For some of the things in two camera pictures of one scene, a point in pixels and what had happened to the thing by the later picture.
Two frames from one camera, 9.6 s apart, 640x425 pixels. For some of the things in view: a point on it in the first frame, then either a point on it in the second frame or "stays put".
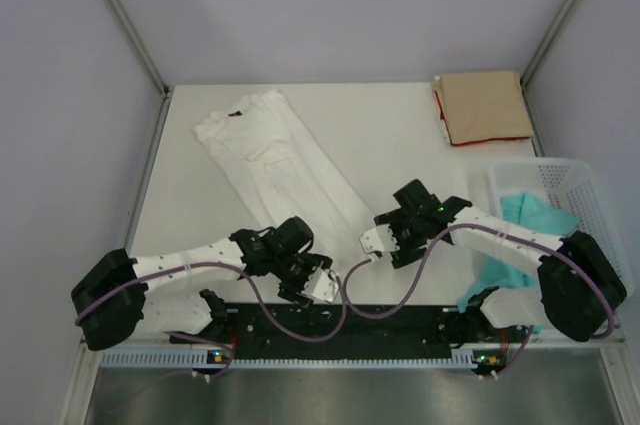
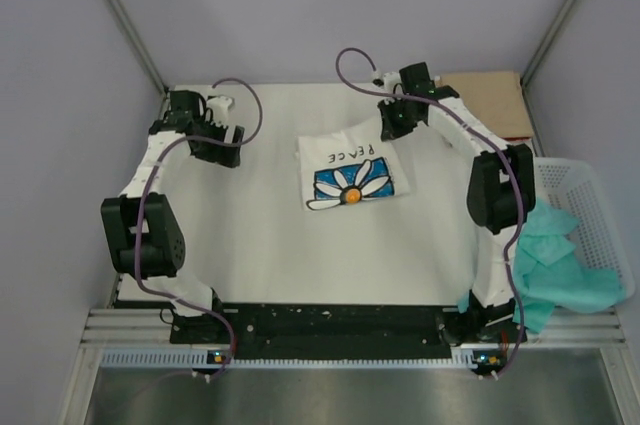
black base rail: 284,331 stays put
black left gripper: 295,291 -> 226,156
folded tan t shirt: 484,105 stays put
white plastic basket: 571,186 stays put
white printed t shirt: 280,173 -> 342,169
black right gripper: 405,253 -> 390,130
